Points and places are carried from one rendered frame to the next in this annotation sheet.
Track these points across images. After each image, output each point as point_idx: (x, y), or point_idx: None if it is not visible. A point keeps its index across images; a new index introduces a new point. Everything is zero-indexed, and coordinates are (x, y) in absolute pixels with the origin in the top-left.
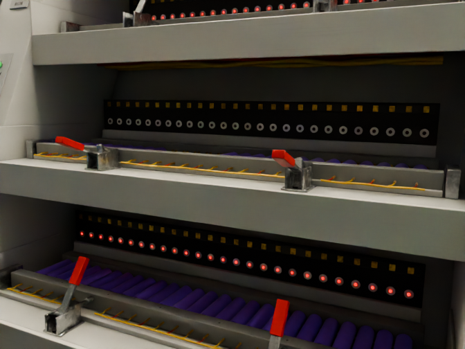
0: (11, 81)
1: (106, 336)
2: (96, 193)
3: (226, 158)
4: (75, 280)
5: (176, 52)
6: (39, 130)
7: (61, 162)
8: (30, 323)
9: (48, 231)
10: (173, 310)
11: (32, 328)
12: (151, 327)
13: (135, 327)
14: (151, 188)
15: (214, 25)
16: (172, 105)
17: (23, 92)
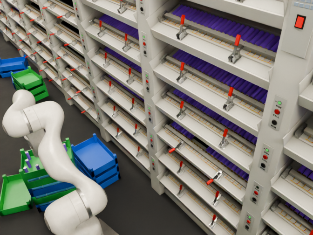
0: (153, 114)
1: (189, 177)
2: (180, 154)
3: (207, 158)
4: (180, 166)
5: (191, 132)
6: (164, 119)
7: (171, 135)
8: (174, 169)
9: None
10: (201, 176)
11: (174, 171)
12: (198, 176)
13: (195, 175)
14: (190, 161)
15: (198, 135)
16: None
17: (157, 116)
